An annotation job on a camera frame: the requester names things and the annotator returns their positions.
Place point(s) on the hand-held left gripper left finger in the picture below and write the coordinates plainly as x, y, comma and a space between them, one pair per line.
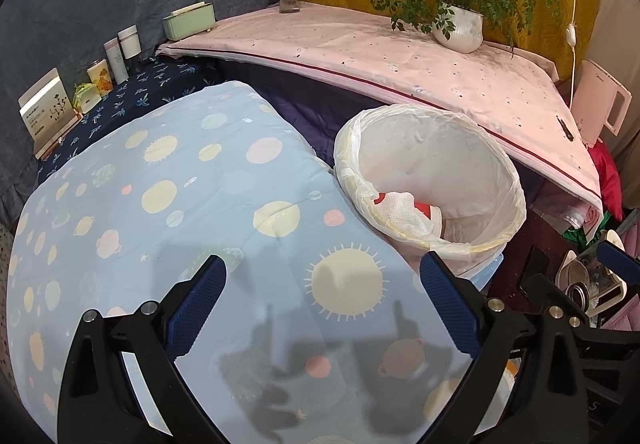
197, 304

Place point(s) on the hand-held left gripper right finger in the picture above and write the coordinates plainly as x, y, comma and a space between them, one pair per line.
450, 306

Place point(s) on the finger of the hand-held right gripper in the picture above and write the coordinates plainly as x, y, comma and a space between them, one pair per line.
547, 289
620, 261

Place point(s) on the white tissue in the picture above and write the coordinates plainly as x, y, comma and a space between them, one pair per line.
400, 216

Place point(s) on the crushed red white paper cup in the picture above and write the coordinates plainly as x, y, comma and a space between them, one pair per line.
381, 198

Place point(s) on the bin with white liner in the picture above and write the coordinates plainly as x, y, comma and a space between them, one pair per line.
435, 153

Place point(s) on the metal cup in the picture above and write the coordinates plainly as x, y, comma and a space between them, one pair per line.
579, 286

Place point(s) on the clear plastic bag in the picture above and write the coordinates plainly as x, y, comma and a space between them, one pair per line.
567, 214

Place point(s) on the red cloth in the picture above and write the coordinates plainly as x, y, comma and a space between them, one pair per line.
607, 179

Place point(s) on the light blue planet print cloth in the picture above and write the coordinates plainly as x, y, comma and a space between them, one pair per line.
210, 204

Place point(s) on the small black clip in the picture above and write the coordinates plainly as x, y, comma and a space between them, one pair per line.
566, 127

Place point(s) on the pink white appliance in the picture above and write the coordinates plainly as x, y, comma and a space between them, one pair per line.
595, 98

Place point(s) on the dark purple cloth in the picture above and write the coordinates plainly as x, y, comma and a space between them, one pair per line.
300, 108

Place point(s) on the navy floral cloth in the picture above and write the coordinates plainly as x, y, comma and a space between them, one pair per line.
145, 88

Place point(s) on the green tissue pack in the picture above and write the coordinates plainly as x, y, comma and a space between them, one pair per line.
85, 98

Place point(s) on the white card box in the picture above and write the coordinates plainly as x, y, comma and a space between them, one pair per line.
47, 116

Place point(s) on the yellow can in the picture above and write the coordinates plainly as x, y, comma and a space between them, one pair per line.
99, 78

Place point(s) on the white pink tube bottle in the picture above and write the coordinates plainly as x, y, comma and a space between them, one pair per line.
116, 61

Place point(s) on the pink speckled cloth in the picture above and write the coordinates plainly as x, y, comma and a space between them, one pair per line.
360, 53

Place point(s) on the white jar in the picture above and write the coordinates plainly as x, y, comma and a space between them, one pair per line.
129, 42

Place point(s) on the green tissue box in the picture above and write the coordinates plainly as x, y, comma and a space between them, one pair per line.
187, 23

